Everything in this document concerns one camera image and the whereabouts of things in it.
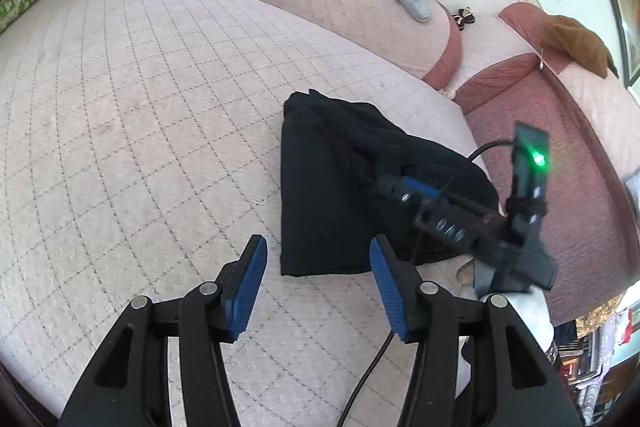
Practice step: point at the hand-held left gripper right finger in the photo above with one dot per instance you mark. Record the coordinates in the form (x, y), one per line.
(388, 293)

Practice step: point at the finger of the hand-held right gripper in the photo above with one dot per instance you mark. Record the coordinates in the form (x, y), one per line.
(447, 228)
(416, 188)

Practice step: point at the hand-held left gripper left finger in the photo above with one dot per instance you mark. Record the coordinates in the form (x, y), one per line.
(247, 288)

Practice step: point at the black pants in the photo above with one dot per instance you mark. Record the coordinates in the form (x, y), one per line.
(330, 187)

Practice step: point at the person's right hand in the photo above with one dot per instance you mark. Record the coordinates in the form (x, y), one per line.
(465, 274)

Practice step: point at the colourful clutter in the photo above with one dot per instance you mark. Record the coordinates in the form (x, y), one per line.
(600, 342)

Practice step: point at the black and white hair clip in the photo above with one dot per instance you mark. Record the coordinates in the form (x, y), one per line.
(463, 17)

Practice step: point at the brown cloth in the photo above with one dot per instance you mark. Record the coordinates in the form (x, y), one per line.
(580, 39)

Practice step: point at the pink quilted sofa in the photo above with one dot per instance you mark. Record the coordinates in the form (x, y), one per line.
(150, 117)

